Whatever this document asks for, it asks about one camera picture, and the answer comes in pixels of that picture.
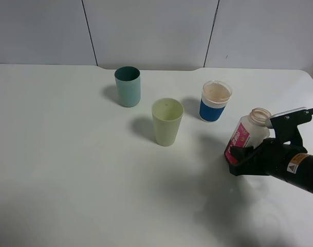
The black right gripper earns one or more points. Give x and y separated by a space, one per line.
272 158

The plastic drink bottle pink label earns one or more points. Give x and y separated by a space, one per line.
250 131

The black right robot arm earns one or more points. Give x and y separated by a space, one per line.
289 163

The clear cup with blue sleeve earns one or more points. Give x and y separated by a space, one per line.
214 98

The pale green plastic cup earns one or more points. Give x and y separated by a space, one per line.
167 114

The teal plastic cup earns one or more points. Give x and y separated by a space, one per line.
128 85

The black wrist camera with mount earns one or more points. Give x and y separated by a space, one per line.
285 125

